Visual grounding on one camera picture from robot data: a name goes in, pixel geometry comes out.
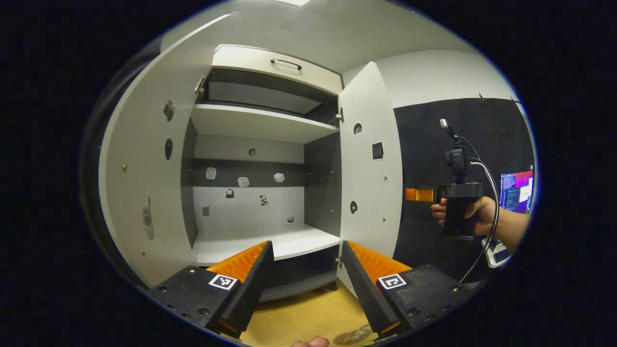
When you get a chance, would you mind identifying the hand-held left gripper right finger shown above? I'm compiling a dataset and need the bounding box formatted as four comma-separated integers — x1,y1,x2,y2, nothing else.
340,240,475,338

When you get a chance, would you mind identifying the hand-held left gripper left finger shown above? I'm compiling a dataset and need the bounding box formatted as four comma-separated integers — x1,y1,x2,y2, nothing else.
147,240,275,338

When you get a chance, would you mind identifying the clear glass bottle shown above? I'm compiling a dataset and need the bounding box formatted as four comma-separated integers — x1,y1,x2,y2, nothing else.
349,324,381,344

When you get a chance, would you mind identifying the white cabinet door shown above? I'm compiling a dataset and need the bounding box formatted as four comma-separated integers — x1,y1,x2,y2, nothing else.
336,61,404,295
98,12,232,288

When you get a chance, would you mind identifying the grey and white cabinet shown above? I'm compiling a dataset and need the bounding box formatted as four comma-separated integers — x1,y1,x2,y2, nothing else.
181,44,344,303

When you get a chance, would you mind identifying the white cabinet drawer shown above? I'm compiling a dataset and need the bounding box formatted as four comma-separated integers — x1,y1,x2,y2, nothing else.
211,44,344,96

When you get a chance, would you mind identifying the black backdrop cloth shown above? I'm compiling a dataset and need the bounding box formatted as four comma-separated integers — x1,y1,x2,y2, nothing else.
393,98,533,285

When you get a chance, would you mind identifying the computer monitor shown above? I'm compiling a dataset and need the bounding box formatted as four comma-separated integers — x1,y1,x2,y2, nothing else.
500,170,535,214

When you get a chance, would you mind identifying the white side desk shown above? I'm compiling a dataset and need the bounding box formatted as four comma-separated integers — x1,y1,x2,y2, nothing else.
482,237,512,268

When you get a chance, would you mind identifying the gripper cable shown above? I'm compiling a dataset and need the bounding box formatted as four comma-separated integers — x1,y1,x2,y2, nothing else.
440,118,502,285

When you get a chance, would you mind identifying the black drawer handle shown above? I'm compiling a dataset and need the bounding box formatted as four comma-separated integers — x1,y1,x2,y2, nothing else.
270,58,303,71

